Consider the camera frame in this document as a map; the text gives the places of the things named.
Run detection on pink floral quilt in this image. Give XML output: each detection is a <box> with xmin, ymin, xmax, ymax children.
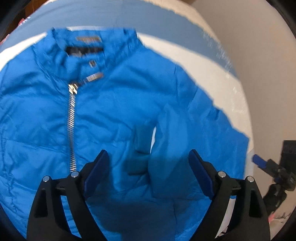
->
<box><xmin>268</xmin><ymin>211</ymin><xmax>292</xmax><ymax>224</ymax></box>

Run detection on black gloved right hand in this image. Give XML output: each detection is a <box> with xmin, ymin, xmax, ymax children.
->
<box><xmin>263</xmin><ymin>183</ymin><xmax>287</xmax><ymax>216</ymax></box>

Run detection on blue puffer jacket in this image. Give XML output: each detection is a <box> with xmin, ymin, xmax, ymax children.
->
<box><xmin>1</xmin><ymin>29</ymin><xmax>248</xmax><ymax>240</ymax></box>

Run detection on blue and white bedspread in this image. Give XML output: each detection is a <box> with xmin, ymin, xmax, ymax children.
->
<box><xmin>1</xmin><ymin>1</ymin><xmax>252</xmax><ymax>238</ymax></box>

